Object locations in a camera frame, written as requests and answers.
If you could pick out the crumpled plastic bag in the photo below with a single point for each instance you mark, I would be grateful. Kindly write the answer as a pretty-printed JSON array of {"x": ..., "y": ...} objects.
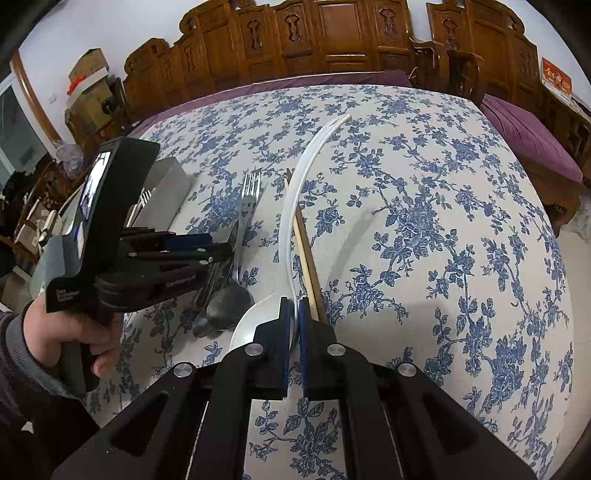
[{"x": 582, "y": 212}]

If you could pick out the carved wooden sofa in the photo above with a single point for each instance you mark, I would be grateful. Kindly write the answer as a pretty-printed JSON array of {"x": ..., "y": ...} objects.
[{"x": 341, "y": 32}]

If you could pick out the carved wooden armchair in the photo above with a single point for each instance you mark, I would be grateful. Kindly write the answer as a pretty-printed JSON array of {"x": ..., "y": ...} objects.
[{"x": 489, "y": 27}]

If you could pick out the large metal spoon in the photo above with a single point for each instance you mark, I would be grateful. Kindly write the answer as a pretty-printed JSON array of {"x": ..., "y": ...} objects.
[{"x": 228, "y": 304}]

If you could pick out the small metal spoon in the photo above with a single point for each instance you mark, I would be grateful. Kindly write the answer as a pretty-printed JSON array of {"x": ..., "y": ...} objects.
[{"x": 203, "y": 325}]

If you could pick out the large cardboard box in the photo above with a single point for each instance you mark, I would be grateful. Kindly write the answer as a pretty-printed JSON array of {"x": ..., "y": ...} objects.
[{"x": 92, "y": 115}]

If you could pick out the person's left hand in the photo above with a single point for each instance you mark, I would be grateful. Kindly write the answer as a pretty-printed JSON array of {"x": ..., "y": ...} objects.
[{"x": 55, "y": 327}]

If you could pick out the red paper ornament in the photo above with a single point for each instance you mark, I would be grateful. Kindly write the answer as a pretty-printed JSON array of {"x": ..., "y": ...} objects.
[{"x": 76, "y": 85}]

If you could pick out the wooden chopstick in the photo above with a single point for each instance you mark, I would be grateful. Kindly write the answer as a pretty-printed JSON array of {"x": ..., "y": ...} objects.
[
  {"x": 286, "y": 184},
  {"x": 309, "y": 267}
]

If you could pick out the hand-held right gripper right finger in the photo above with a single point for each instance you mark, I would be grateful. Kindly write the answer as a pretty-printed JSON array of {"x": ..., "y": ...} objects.
[{"x": 304, "y": 323}]

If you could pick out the sliding glass door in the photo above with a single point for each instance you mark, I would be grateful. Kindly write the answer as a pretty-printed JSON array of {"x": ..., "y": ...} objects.
[{"x": 18, "y": 129}]

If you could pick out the person's left forearm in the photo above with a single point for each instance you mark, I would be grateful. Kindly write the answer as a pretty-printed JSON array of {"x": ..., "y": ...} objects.
[{"x": 23, "y": 383}]

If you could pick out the wooden side table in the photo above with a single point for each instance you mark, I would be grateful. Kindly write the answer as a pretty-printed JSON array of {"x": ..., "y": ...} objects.
[{"x": 572, "y": 124}]

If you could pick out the blue floral tablecloth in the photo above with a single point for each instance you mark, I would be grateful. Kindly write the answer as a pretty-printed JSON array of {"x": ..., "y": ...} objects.
[{"x": 415, "y": 230}]

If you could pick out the small open cardboard box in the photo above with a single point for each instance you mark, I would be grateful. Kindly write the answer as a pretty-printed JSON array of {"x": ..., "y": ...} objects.
[{"x": 90, "y": 64}]

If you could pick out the black clothes pile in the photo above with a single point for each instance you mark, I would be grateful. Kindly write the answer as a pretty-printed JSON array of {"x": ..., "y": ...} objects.
[{"x": 9, "y": 189}]

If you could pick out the rectangular metal tray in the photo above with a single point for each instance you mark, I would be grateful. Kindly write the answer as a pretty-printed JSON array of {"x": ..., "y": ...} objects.
[{"x": 173, "y": 194}]

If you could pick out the purple armchair cushion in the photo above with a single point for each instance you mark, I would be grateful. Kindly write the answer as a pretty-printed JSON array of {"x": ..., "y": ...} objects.
[{"x": 531, "y": 134}]

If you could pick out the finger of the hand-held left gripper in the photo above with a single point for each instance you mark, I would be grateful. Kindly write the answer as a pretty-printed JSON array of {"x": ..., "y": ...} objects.
[
  {"x": 203, "y": 254},
  {"x": 189, "y": 240}
]

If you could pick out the wooden chair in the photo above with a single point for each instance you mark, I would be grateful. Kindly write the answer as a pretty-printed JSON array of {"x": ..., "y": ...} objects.
[{"x": 41, "y": 194}]

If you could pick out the black desk fan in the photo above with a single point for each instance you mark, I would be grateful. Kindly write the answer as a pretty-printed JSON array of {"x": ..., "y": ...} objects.
[{"x": 110, "y": 105}]

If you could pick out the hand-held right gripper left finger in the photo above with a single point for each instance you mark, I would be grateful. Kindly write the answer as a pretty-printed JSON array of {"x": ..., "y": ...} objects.
[{"x": 287, "y": 323}]

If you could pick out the red desk calendar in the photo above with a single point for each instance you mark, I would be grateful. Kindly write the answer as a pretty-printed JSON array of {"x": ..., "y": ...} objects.
[{"x": 556, "y": 77}]

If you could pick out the metal fork with smiley face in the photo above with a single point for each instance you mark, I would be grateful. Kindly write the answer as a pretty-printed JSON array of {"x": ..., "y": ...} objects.
[{"x": 247, "y": 207}]

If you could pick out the clear plastic bag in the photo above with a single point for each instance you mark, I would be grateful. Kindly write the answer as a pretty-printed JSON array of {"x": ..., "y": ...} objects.
[{"x": 69, "y": 157}]

